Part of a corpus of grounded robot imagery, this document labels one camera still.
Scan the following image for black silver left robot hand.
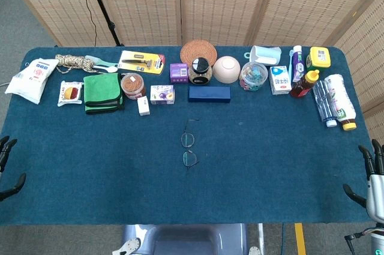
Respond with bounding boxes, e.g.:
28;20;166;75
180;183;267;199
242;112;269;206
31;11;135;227
0;136;27;202

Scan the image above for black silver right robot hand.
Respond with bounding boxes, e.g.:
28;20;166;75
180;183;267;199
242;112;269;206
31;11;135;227
343;139;384;224

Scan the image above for thin-framed eyeglasses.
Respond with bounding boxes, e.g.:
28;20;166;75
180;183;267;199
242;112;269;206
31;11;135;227
181;118;200;172

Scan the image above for navy blue glasses case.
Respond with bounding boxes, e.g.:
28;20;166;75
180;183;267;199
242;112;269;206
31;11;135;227
188;86;232;104

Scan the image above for white salt bag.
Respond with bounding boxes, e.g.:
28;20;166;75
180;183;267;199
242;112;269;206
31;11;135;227
5;58;59;105

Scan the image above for yellow floor tape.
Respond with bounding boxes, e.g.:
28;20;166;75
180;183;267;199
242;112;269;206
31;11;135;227
294;223;307;255

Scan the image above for blue table cloth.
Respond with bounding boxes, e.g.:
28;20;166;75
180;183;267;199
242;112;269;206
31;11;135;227
0;46;377;226

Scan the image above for white snack packet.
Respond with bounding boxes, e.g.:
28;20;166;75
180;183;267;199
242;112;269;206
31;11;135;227
57;80;84;107

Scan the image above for white drink bottle yellow cap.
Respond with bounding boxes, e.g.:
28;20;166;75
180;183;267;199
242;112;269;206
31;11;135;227
324;74;358;131

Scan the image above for clear plastic water bottle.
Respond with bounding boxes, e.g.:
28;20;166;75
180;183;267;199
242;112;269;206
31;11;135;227
312;80;338;128

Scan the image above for folded green towel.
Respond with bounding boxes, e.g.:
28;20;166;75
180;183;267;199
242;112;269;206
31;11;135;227
83;72;125;115

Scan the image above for white table leg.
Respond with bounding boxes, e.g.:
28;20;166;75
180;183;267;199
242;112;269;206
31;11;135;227
257;223;265;255

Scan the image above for honey bottle yellow cap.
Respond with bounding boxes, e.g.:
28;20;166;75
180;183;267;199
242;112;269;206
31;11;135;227
289;69;320;98

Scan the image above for clear jar of rubber bands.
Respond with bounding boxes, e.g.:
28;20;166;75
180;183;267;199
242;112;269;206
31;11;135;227
120;72;147;100

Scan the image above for small white box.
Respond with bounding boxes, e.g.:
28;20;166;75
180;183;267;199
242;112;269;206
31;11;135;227
137;95;151;117

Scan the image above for green jar yellow lid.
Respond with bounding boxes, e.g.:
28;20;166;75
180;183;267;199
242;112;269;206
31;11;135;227
305;46;332;73

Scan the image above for white blue carton box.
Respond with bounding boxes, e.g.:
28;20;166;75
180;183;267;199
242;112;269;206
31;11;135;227
268;65;292;96

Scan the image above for white purple toothpaste tube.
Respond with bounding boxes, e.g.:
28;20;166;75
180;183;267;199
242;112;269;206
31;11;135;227
291;45;304;83

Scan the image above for blue toothbrush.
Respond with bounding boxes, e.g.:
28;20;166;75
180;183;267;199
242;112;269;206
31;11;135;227
288;50;295;82

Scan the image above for razor in yellow package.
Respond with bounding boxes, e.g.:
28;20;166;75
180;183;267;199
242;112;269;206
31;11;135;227
118;50;166;76

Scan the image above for white purple printed box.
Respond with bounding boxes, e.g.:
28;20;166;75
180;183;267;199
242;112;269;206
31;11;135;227
149;84;176;106

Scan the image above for clear jar of binder clips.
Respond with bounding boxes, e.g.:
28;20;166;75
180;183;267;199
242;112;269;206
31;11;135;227
238;61;268;92

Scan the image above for white light-blue cup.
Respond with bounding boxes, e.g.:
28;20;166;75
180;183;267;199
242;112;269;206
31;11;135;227
250;45;283;67

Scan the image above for purple cardboard box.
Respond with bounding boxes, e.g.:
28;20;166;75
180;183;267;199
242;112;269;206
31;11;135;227
169;62;190;84

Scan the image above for beige upturned bowl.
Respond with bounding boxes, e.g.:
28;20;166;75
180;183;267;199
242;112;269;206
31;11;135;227
212;56;242;84

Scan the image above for grey-blue robot torso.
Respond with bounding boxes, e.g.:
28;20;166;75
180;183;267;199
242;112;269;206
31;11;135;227
112;223;262;255

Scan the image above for bamboo folding screen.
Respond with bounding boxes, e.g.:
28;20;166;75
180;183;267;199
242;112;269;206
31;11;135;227
0;0;384;148

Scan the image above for glass jar black lid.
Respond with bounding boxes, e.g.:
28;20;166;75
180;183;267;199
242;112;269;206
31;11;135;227
188;57;213;85

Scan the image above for round woven rattan coaster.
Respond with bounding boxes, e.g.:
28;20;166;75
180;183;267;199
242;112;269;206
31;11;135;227
179;40;218;67

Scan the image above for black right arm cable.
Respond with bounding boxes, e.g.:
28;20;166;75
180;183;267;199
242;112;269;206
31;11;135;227
344;227;379;242

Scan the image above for coiled beige rope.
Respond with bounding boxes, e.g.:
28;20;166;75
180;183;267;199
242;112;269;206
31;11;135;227
55;53;96;74

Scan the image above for thin black hanging cable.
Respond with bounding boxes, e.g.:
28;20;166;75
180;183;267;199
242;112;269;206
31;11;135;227
73;0;97;47

